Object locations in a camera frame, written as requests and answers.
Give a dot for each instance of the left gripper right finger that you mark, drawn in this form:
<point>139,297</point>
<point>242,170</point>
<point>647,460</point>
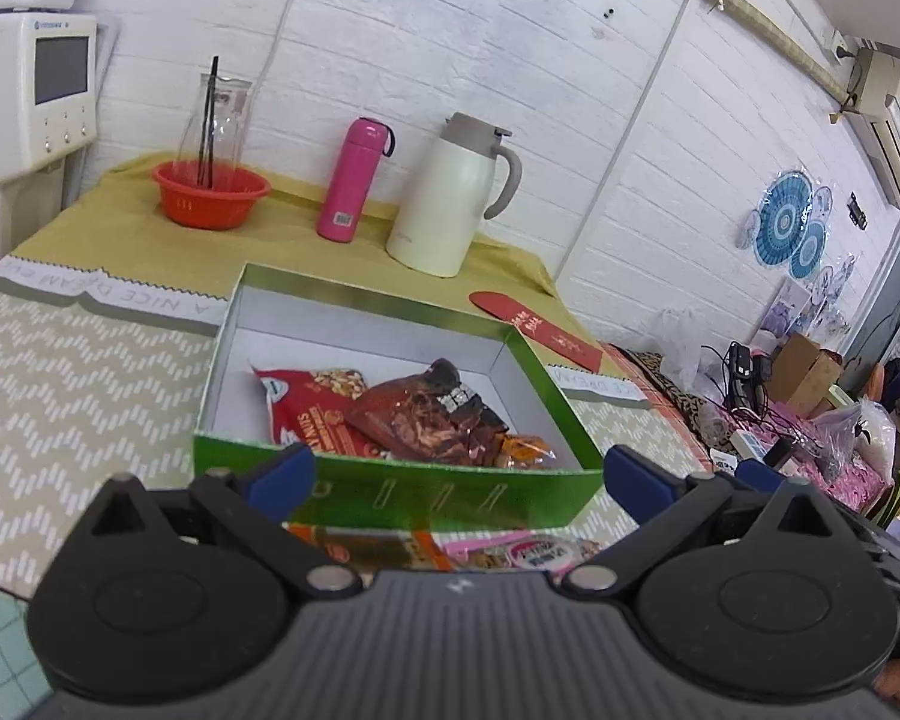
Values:
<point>671,514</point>

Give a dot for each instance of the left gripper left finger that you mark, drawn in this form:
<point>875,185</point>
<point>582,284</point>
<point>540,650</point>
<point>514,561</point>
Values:
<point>250,510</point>

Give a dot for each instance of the red mixed nuts bag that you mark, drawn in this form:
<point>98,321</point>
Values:
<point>309,407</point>

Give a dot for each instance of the dark red snack bag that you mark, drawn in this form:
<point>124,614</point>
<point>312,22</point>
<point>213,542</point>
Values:
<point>433,417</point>

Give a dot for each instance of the almond nut snack bag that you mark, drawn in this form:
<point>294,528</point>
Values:
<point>371,551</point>

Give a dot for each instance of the pink cookie snack pack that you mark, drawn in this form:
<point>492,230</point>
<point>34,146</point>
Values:
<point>522,551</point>

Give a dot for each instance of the orange peanut snack bag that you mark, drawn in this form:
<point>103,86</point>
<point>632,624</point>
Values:
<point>523,452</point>

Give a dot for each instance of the green cardboard box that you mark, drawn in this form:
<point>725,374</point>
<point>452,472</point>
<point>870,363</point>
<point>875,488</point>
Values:
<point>277,319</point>

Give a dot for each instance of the brown cardboard box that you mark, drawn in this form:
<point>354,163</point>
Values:
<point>802,373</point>

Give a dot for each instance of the red envelope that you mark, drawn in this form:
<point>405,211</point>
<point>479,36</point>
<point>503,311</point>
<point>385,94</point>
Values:
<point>536,328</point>

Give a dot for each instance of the pink thermos bottle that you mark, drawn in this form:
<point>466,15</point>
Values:
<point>367,142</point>

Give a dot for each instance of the red plastic basket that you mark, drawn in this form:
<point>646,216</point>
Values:
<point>211,209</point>

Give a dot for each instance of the blue paper fan decoration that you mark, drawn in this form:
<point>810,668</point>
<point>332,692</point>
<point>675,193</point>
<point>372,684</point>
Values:
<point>790,225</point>

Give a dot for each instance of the cream thermos jug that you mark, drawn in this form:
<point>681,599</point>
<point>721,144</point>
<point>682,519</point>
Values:
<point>469,176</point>

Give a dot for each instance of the yellow table cloth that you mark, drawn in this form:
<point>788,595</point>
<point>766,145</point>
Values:
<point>119,226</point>

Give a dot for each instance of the black chopsticks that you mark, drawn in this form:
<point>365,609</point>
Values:
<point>206,144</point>

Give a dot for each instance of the white air conditioner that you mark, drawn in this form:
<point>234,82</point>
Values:
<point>874,111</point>

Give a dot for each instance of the white water dispenser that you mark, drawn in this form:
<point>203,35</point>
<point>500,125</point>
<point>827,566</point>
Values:
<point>47,112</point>

